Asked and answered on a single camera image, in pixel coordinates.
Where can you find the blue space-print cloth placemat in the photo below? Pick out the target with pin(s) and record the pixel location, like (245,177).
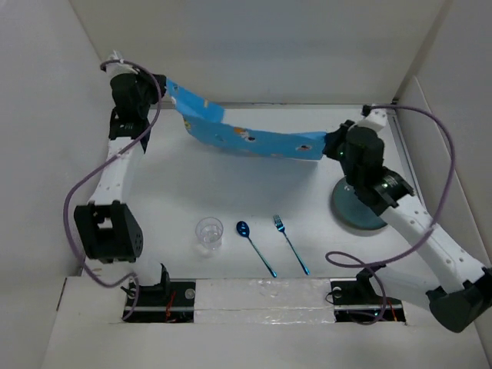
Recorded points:
(204,121)

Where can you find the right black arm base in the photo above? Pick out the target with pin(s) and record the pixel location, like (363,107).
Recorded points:
(354,300)

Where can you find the teal ceramic plate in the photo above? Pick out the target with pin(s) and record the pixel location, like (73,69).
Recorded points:
(349,210)

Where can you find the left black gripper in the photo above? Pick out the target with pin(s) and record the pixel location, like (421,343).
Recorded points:
(148,81)

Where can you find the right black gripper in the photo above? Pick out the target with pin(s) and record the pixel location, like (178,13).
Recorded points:
(334,137)

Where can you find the clear plastic cup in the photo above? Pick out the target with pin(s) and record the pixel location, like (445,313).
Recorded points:
(209,232)

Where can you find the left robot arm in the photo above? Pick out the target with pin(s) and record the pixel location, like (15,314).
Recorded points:
(108,230)

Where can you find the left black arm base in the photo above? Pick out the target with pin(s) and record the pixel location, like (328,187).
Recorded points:
(170,301)

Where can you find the blue metal fork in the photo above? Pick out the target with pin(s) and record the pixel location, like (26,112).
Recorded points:
(278,223)

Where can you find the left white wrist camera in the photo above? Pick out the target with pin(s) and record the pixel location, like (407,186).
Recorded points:
(117,68)

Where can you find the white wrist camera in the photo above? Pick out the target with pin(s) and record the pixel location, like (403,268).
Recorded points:
(373,118)
(117,68)

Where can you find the blue metal spoon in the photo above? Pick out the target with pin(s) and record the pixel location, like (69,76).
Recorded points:
(243,230)

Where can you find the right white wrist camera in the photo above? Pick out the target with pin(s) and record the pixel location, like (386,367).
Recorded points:
(373,118)

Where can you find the white foam front barrier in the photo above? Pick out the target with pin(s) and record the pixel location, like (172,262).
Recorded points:
(263,301)

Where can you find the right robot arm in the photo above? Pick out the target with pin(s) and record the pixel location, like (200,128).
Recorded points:
(436,273)

